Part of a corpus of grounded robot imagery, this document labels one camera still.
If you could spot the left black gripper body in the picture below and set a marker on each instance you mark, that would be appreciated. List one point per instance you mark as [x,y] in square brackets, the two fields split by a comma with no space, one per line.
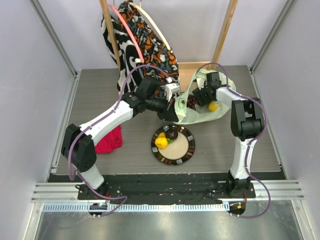
[158,105]

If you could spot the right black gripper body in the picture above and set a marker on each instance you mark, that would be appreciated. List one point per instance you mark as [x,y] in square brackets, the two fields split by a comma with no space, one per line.
[200,95]

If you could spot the pale green plastic bag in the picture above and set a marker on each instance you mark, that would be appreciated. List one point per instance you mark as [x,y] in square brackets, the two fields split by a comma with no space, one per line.
[189,116]

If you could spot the yellow fake lemon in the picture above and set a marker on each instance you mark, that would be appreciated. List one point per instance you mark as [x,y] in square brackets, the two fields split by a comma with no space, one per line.
[213,106]

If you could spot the dark red fake grapes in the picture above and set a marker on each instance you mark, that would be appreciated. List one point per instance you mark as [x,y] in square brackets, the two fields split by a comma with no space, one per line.
[191,102]

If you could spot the dark purple fake mangosteen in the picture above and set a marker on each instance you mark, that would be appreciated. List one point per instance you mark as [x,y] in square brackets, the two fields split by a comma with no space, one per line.
[171,135]

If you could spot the yellow fake pear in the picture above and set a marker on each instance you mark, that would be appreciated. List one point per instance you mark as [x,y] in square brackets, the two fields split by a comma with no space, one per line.
[161,141]

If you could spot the beige plate with dark rim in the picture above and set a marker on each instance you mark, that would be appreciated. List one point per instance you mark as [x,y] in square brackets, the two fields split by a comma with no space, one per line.
[178,152]

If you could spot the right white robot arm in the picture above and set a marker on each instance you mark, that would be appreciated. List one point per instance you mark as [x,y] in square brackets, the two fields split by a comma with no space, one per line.
[247,122]

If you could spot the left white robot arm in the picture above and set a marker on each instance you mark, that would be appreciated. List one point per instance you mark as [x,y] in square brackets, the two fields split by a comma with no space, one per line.
[79,142]

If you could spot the wooden clothes rack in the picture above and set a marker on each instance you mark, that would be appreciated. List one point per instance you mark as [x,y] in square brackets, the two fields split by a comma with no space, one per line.
[186,67]

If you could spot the zebra print garment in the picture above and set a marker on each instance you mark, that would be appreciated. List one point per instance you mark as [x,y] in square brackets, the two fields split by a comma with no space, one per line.
[127,59]

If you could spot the orange grey camouflage garment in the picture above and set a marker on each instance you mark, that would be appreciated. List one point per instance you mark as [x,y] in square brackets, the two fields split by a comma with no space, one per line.
[153,50]

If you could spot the red cloth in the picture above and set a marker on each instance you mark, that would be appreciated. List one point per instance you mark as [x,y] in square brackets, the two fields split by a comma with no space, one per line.
[113,140]

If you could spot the cream clothes hanger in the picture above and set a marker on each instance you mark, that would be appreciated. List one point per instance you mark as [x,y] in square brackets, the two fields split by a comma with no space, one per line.
[139,12]

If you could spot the pink clothes hanger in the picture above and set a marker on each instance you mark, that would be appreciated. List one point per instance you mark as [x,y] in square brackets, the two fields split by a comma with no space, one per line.
[132,37]

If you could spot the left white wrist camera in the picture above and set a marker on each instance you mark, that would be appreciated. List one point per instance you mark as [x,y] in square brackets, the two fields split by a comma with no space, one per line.
[171,88]

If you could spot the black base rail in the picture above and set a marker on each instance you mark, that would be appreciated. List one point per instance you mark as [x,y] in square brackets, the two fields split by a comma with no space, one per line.
[171,189]

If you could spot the white slotted cable duct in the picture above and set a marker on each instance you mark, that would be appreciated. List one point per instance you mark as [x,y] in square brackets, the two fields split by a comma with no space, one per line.
[92,207]

